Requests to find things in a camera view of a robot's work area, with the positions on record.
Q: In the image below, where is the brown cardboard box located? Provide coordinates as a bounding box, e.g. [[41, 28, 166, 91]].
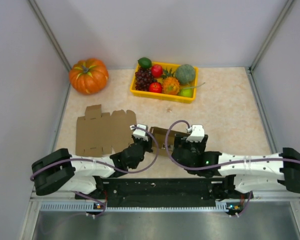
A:
[[149, 126, 190, 157]]

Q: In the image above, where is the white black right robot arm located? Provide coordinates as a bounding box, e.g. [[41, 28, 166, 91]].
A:
[[171, 134, 300, 198]]

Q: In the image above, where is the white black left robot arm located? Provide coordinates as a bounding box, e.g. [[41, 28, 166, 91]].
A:
[[30, 140, 153, 199]]

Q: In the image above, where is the light green apple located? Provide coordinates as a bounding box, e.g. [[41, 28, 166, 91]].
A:
[[177, 82, 205, 98]]

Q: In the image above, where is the red apple front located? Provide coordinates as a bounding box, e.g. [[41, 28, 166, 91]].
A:
[[148, 82, 163, 94]]

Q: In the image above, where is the red apple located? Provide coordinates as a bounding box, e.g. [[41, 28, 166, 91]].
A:
[[148, 82, 163, 94], [151, 64, 163, 78]]

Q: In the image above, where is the green netted melon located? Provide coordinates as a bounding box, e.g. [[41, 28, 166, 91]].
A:
[[175, 64, 196, 85]]

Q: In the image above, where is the purple grape bunch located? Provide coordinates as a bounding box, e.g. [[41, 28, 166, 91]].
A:
[[135, 67, 157, 92]]

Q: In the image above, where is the red apple rear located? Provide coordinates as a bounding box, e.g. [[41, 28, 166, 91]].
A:
[[151, 64, 163, 78]]

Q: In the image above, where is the dark green lime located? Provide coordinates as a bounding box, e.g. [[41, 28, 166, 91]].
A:
[[137, 57, 152, 69]]

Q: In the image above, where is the orange pumpkin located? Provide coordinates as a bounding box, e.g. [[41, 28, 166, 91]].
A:
[[68, 58, 109, 95]]

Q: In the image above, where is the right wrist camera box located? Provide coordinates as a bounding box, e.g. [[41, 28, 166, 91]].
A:
[[186, 124, 205, 143]]

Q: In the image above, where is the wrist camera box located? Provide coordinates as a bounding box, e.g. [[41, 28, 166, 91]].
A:
[[186, 124, 205, 143], [130, 124, 149, 141]]

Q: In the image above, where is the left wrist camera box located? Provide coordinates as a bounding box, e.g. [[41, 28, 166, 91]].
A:
[[130, 124, 149, 141]]

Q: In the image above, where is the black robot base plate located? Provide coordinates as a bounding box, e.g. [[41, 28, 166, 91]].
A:
[[88, 177, 249, 207]]

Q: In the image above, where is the aluminium frame post right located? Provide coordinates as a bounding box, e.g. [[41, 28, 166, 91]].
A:
[[248, 0, 297, 73]]

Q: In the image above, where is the aluminium frame post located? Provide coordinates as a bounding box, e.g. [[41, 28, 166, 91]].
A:
[[248, 0, 297, 73], [27, 0, 73, 72]]

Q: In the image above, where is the white slotted cable duct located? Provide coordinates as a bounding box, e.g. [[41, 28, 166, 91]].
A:
[[40, 201, 242, 213]]

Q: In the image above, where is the aluminium frame post left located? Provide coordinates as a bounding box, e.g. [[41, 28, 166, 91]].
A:
[[27, 0, 73, 72]]

